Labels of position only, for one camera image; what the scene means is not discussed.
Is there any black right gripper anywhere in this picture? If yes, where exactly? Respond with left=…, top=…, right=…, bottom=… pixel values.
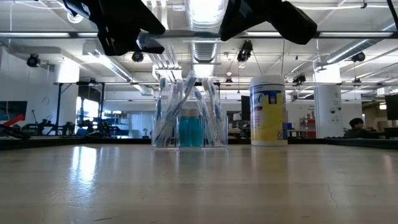
left=218, top=0, right=318, bottom=46

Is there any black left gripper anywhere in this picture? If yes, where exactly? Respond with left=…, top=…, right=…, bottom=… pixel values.
left=96, top=0, right=167, bottom=57

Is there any clear plastic pouch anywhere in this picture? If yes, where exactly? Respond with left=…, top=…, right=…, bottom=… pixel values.
left=151, top=112, right=229, bottom=149

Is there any blue mouthwash bottle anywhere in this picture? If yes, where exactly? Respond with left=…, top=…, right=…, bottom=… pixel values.
left=189, top=108, right=203, bottom=147
left=178, top=108, right=191, bottom=147

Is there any black upright panel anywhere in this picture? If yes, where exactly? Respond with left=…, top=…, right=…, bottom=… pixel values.
left=241, top=95, right=251, bottom=121

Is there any yellow white wipes canister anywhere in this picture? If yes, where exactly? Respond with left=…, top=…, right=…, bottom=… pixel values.
left=249, top=74, right=289, bottom=147

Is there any black LED light bar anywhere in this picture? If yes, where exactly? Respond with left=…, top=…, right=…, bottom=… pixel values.
left=0, top=30, right=396, bottom=39

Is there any white round column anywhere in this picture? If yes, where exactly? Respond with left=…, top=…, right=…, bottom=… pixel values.
left=313, top=63, right=343, bottom=139

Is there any black computer monitor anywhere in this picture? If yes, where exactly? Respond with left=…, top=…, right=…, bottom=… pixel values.
left=384, top=95, right=398, bottom=121
left=0, top=100, right=28, bottom=122

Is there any person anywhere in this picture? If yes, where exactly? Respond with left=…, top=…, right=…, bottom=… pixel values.
left=343, top=117, right=379, bottom=139

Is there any red object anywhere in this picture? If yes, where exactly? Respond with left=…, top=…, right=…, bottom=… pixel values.
left=4, top=113, right=26, bottom=127

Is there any silver ceiling air duct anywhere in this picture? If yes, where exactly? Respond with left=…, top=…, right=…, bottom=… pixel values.
left=185, top=0, right=229, bottom=65

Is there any black background rig frame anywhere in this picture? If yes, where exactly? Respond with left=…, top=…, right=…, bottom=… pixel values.
left=54, top=81, right=222, bottom=138

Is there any black aluminium table frame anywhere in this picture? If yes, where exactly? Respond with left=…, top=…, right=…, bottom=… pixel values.
left=0, top=136, right=398, bottom=151

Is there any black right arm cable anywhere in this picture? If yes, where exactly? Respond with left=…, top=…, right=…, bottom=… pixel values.
left=386, top=0, right=398, bottom=29

